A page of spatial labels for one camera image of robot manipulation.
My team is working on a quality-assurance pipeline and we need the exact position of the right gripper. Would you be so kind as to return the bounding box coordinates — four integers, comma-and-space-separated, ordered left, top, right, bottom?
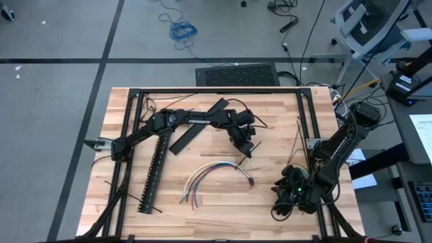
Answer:
271, 165, 323, 214

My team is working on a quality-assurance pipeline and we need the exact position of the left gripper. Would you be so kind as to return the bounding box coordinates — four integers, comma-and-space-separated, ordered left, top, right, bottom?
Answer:
227, 124, 257, 159

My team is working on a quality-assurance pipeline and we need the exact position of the black duct cover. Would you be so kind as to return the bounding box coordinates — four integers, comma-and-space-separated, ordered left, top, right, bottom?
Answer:
168, 97, 230, 157

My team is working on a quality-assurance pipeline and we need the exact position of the red insulated cable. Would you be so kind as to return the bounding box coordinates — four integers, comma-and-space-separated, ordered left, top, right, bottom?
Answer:
191, 163, 242, 211

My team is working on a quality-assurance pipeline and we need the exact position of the blue insulated cable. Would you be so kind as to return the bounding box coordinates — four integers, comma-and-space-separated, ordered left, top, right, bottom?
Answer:
188, 163, 244, 208

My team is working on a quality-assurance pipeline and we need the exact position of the black slotted cable duct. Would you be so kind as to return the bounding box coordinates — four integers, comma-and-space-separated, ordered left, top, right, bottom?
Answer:
137, 132, 173, 215

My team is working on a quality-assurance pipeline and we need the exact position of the white paper sheet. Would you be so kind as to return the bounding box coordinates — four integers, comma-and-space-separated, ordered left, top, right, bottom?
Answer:
344, 148, 378, 190

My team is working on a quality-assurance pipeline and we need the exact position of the black desk leg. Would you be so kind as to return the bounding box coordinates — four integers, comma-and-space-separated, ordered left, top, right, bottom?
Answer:
349, 143, 410, 180

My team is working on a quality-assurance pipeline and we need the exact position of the black power strip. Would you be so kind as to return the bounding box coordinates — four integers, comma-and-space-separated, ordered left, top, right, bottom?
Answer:
279, 18, 300, 34

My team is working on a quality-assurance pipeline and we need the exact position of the grey desk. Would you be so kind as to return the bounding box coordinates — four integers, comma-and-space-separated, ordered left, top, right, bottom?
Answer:
381, 72, 432, 243

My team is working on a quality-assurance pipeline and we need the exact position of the black keyboard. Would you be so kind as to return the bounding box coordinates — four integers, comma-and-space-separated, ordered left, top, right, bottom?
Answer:
407, 181, 432, 223

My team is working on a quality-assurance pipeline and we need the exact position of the white printed sheet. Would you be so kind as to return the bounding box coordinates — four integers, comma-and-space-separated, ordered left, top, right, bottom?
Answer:
408, 113, 432, 167

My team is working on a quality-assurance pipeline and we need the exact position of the black labelled device box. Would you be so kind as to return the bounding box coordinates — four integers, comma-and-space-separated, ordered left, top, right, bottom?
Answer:
385, 72, 425, 107

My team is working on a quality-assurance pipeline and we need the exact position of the grey mesh office chair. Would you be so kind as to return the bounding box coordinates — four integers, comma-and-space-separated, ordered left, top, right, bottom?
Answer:
310, 0, 432, 87

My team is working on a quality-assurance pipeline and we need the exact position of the black caster wheel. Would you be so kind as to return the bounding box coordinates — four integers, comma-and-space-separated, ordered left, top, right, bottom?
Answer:
0, 4, 16, 22

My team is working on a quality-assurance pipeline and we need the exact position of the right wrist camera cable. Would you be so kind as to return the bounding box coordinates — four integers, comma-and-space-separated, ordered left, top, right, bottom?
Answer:
269, 198, 306, 223

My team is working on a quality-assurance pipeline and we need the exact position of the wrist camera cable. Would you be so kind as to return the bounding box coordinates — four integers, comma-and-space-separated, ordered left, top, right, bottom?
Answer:
269, 198, 306, 223
225, 98, 269, 130

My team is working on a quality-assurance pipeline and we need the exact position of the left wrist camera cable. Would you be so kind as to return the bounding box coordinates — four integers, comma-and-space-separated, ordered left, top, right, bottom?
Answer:
225, 98, 269, 130

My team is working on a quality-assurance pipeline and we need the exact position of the black aluminium table frame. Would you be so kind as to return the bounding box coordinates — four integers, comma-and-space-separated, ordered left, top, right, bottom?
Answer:
79, 86, 367, 243

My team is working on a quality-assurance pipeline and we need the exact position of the thick black cable loop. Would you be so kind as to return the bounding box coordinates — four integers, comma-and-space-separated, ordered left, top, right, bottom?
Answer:
276, 70, 302, 88

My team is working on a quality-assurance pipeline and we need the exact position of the thin black cable loop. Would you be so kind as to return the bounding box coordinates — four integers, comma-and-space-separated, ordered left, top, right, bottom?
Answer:
138, 93, 157, 123

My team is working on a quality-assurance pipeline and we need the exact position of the long black cable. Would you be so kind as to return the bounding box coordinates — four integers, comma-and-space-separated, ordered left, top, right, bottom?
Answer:
298, 0, 327, 88

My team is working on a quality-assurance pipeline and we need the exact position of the yellow extension cord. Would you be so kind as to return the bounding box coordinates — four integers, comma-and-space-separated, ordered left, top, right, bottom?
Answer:
339, 77, 381, 104

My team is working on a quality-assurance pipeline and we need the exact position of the blue coiled network cable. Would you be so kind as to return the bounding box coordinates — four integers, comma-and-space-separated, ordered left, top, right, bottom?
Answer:
149, 0, 212, 65

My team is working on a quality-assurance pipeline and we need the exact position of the black cable tangle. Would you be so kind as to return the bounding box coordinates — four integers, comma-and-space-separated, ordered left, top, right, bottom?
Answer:
267, 0, 299, 18

